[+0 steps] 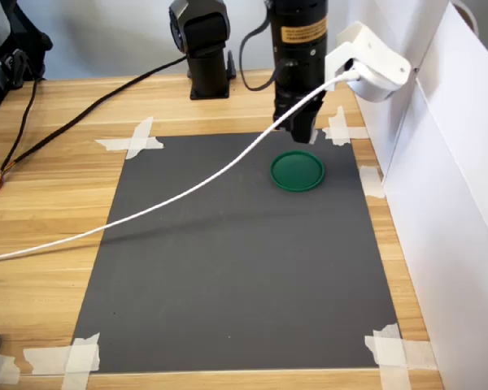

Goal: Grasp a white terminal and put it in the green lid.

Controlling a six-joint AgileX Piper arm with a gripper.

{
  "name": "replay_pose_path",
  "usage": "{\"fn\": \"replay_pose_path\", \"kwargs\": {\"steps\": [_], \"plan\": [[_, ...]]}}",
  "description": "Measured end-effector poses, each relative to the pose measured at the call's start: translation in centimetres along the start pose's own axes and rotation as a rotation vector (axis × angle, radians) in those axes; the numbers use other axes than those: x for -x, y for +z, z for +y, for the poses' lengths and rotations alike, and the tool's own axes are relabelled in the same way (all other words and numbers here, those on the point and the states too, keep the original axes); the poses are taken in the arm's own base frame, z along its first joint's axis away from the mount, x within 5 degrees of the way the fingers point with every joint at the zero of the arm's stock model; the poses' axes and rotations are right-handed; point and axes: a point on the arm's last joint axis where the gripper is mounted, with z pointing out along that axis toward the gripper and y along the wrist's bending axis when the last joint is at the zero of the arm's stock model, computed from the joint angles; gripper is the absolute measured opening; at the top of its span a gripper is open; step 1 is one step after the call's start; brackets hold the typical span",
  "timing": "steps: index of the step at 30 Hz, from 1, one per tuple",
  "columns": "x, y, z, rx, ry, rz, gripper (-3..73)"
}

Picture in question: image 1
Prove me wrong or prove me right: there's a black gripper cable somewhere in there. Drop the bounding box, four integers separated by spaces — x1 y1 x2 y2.
238 18 290 93

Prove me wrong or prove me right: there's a thin black cable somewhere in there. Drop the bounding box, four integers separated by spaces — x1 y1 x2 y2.
0 75 41 176

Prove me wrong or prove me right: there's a round green lid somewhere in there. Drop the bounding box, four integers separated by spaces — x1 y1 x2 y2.
269 149 325 194

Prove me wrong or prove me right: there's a white partition panel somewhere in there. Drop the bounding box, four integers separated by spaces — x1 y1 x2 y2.
328 0 451 176
381 0 488 390

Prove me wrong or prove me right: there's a white masking tape strip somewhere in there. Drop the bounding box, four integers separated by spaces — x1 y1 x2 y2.
124 116 155 160
94 136 164 153
373 323 412 390
322 126 369 141
364 335 438 371
0 352 21 386
335 105 347 147
358 165 386 199
23 344 101 375
60 332 102 390

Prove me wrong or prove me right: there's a white camera cable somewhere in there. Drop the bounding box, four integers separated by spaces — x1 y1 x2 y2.
0 68 361 265

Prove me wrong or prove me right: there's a dark grey mat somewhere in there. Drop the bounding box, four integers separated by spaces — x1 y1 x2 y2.
71 128 403 373

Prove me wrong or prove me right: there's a white camera box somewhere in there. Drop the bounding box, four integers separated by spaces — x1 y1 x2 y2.
324 20 412 102

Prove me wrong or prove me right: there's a black bag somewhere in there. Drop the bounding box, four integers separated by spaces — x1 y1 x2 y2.
0 0 54 89

